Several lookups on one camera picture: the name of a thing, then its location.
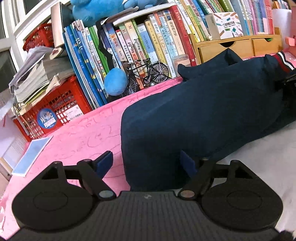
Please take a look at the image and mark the stack of papers and workbooks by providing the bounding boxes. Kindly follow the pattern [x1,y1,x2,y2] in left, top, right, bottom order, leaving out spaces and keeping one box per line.
[9,45,78,115]

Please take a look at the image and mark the blue notebook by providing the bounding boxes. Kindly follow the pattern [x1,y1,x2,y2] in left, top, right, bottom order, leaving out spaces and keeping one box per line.
[11,136,54,177]

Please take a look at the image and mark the small blue plush toy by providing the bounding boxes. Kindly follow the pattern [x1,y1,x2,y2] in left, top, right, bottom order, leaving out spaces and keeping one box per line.
[122,0,162,11]

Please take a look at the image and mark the black strap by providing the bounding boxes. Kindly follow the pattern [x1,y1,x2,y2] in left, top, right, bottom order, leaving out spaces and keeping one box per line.
[96,19,121,69]

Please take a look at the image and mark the white box with pencil print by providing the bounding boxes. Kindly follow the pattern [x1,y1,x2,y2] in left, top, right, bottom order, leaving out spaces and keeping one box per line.
[205,11,244,40]

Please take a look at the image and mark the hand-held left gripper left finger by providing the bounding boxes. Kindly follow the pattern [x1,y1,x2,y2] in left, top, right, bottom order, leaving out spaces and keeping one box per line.
[41,151,117,202]

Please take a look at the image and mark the row of colourful spined books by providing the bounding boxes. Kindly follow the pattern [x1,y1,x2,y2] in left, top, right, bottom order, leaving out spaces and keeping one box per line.
[100,6,197,79]

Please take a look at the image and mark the white round container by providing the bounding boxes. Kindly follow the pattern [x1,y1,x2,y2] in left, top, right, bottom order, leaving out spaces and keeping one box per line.
[272,9,292,49]

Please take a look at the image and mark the white grid board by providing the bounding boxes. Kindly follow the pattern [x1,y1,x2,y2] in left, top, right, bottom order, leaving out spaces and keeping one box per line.
[0,133,30,169]

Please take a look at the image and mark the row of tall blue books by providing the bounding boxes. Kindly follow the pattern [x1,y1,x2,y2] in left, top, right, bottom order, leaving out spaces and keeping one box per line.
[63,20,109,109]

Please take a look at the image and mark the clear plastic cup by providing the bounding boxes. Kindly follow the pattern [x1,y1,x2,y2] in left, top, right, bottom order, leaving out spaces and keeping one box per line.
[172,54,192,78]

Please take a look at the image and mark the white and navy jacket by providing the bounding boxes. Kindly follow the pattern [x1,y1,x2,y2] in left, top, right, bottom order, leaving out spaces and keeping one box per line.
[120,49,296,232]

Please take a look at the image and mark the red plastic crate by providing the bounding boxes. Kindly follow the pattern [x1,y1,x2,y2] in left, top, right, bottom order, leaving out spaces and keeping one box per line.
[13,75,93,142]

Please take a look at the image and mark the loose white paper sheets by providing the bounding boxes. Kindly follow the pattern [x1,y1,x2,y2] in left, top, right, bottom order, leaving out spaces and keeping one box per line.
[0,89,15,121]

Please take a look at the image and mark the row of green white books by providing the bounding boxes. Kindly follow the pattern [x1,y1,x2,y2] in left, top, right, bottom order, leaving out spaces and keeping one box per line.
[178,0,234,42]

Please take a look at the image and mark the round blue plush ball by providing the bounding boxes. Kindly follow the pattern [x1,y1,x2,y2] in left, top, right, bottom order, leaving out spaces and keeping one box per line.
[104,68,128,96]

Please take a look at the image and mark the beige cardboard sheet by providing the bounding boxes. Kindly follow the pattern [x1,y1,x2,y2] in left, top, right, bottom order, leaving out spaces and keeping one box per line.
[50,3,63,58]

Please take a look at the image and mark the pink bunny print blanket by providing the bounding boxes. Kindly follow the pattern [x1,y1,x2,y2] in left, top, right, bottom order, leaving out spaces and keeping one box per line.
[0,45,296,239]

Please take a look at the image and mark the row of pastel pink books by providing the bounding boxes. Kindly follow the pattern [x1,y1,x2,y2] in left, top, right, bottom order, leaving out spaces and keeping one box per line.
[231,0,275,35]

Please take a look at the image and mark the wooden drawer organizer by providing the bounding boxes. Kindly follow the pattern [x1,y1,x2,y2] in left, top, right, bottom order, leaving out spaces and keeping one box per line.
[190,28,284,64]

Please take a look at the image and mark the red plastic basket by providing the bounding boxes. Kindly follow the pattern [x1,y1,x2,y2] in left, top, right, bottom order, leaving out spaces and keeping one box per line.
[23,23,55,52]

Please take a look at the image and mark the model bicycle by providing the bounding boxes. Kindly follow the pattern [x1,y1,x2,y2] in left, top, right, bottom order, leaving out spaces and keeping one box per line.
[126,58,169,96]

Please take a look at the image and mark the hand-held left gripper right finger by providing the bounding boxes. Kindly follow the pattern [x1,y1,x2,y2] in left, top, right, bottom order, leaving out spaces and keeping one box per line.
[178,150,253,201]

